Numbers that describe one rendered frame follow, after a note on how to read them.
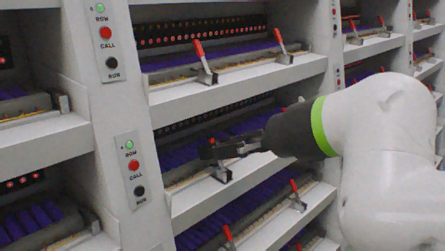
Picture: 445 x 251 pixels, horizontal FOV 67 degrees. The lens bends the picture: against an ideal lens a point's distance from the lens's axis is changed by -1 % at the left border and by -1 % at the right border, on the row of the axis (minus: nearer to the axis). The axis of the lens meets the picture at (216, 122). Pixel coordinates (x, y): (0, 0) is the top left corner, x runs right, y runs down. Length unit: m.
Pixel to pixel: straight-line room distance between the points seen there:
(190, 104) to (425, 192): 0.39
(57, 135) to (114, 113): 0.09
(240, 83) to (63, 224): 0.41
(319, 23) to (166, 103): 0.58
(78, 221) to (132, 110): 0.20
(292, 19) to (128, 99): 0.65
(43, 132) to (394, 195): 0.42
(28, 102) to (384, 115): 0.47
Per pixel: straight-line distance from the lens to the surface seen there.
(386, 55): 1.69
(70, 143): 0.50
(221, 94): 0.66
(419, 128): 0.44
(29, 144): 0.48
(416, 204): 0.38
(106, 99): 0.51
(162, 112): 0.57
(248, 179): 0.74
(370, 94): 0.44
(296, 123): 0.50
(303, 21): 1.04
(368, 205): 0.39
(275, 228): 0.90
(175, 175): 0.68
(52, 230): 0.59
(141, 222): 0.57
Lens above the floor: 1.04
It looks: 13 degrees down
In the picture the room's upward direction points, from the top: 9 degrees counter-clockwise
